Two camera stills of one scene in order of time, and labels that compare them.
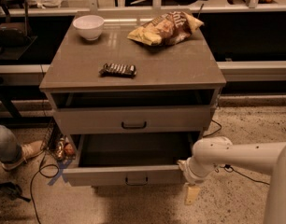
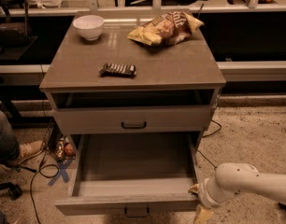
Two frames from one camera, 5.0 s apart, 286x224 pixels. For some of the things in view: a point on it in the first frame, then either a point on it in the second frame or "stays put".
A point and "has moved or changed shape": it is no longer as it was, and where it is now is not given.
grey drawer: (123, 160) has moved or changed shape
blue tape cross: (62, 166) stays put
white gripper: (189, 173) -> (205, 192)
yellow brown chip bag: (169, 28) stays put
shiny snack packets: (65, 150) stays put
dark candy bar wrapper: (118, 70) stays put
